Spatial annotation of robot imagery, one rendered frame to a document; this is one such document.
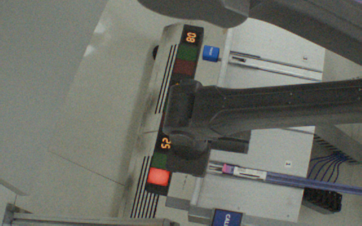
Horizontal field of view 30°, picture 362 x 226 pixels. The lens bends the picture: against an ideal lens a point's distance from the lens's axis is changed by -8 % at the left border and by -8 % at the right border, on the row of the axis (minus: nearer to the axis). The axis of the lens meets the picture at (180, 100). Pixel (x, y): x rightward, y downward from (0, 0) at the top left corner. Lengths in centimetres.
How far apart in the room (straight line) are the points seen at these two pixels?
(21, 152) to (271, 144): 46
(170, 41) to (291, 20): 148
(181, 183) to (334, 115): 98
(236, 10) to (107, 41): 153
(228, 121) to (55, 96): 39
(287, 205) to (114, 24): 103
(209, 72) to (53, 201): 56
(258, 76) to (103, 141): 79
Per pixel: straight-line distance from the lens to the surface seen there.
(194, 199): 126
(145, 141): 200
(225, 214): 123
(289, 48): 140
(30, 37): 125
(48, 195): 193
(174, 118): 102
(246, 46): 139
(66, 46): 129
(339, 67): 186
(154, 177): 131
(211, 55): 137
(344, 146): 176
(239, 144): 109
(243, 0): 60
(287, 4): 63
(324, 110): 89
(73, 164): 198
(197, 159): 119
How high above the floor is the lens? 166
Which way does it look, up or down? 47 degrees down
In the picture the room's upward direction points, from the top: 79 degrees clockwise
